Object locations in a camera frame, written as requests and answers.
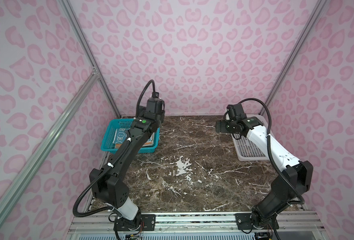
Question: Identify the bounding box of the white plastic basket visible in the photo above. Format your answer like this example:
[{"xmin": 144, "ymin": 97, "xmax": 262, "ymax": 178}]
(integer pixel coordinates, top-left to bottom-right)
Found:
[{"xmin": 229, "ymin": 115, "xmax": 275, "ymax": 162}]

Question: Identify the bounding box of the blue patterned towel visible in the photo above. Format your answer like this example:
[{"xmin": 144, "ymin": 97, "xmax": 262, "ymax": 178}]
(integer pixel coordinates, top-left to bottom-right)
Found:
[{"xmin": 113, "ymin": 129, "xmax": 155, "ymax": 149}]

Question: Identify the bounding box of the teal plastic basket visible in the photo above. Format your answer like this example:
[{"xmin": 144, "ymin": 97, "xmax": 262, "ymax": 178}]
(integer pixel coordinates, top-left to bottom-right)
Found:
[{"xmin": 101, "ymin": 119, "xmax": 160, "ymax": 155}]

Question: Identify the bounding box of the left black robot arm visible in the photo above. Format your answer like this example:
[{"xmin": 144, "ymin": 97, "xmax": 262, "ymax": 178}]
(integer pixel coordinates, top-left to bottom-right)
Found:
[{"xmin": 90, "ymin": 114, "xmax": 165, "ymax": 221}]

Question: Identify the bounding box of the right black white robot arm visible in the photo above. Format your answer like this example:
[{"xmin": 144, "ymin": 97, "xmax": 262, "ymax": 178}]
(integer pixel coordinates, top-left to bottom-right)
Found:
[{"xmin": 216, "ymin": 117, "xmax": 314, "ymax": 229}]

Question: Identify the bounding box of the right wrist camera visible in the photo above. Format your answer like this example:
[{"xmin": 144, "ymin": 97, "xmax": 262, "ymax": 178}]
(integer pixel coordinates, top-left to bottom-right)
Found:
[{"xmin": 224, "ymin": 104, "xmax": 247, "ymax": 121}]

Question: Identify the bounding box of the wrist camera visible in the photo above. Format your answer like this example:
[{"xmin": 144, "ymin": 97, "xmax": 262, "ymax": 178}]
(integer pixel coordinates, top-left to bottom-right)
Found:
[
  {"xmin": 224, "ymin": 104, "xmax": 247, "ymax": 121},
  {"xmin": 144, "ymin": 92, "xmax": 165, "ymax": 123}
]

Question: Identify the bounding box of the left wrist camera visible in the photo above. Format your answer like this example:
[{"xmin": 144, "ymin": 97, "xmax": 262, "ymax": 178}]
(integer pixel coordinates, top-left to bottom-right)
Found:
[{"xmin": 144, "ymin": 92, "xmax": 165, "ymax": 123}]

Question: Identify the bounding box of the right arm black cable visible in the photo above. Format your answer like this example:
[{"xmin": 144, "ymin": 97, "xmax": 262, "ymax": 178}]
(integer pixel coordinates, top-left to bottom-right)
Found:
[{"xmin": 224, "ymin": 97, "xmax": 306, "ymax": 240}]

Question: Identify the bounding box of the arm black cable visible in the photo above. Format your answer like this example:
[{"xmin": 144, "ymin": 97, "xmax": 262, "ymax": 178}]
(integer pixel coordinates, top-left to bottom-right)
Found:
[
  {"xmin": 72, "ymin": 79, "xmax": 157, "ymax": 218},
  {"xmin": 224, "ymin": 97, "xmax": 306, "ymax": 240}
]

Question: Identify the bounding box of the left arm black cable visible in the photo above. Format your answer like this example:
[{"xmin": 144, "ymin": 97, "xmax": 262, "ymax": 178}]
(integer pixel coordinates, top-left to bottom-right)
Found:
[{"xmin": 72, "ymin": 79, "xmax": 157, "ymax": 218}]

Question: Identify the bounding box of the aluminium frame post right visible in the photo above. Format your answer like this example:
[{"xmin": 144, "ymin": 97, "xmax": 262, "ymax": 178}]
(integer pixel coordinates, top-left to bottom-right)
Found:
[{"xmin": 265, "ymin": 0, "xmax": 330, "ymax": 107}]

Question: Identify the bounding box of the aluminium frame post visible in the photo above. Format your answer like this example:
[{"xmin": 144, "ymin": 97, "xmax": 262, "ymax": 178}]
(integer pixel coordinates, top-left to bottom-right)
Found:
[
  {"xmin": 265, "ymin": 0, "xmax": 330, "ymax": 107},
  {"xmin": 58, "ymin": 0, "xmax": 122, "ymax": 119}
]

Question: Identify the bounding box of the aluminium frame post left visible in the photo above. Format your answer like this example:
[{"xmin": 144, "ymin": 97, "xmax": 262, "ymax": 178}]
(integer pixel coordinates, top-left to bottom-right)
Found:
[{"xmin": 58, "ymin": 0, "xmax": 122, "ymax": 119}]

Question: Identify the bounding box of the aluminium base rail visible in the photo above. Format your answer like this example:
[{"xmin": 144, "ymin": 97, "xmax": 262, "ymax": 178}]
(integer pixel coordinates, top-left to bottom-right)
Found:
[{"xmin": 66, "ymin": 211, "xmax": 329, "ymax": 240}]

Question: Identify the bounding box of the aluminium frame strut left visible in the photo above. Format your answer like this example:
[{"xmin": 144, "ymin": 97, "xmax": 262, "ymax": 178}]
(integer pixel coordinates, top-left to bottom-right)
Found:
[{"xmin": 0, "ymin": 74, "xmax": 100, "ymax": 228}]

